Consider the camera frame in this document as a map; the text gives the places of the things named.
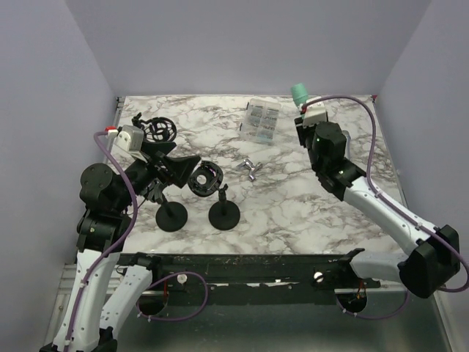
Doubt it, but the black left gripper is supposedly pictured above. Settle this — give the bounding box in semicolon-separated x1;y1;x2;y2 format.
114;140;201;211

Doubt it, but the black tripod microphone stand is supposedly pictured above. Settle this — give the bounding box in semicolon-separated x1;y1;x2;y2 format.
131;113;177;143

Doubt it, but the mint green microphone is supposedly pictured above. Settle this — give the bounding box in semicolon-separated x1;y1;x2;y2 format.
290;83;309;109

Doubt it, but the black clip round base stand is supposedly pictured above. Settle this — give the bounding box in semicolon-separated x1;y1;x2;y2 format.
141;180;188;232

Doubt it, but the black shock mount round stand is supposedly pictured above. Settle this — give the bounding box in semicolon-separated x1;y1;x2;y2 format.
186;160;242;231

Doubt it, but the grey mesh microphone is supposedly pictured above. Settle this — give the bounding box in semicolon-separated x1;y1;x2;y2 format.
343;131;352;159

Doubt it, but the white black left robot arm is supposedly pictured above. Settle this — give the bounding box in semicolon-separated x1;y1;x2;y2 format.
41;142;201;351

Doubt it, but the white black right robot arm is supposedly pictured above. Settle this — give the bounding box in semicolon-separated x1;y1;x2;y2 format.
295;117;460;298

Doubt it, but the clear plastic screw box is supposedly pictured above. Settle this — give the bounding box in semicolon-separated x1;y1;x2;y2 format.
239;98;281;144

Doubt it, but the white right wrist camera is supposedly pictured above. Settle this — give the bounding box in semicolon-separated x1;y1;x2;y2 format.
300;101;328;128

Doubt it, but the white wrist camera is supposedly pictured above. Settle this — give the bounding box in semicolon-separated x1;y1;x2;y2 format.
105;125;145;161
300;101;328;128

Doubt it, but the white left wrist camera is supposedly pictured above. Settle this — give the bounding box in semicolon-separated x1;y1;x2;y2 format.
105;125;145;161

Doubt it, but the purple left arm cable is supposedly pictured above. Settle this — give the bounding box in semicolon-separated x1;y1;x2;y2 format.
60;131;139;345

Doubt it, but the silver metal bracket part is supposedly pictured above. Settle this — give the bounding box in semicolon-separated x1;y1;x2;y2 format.
236;158;263;182

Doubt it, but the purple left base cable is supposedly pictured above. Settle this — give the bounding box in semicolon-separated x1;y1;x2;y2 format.
137;271;210;323

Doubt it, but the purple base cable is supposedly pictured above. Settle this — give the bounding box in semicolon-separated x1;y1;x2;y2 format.
339;289;410;320
137;271;210;323

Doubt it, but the black front mounting rail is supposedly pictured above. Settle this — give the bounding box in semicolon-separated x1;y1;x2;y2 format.
153;254;380;307

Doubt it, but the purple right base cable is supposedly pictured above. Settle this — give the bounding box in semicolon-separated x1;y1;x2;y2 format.
339;289;410;320

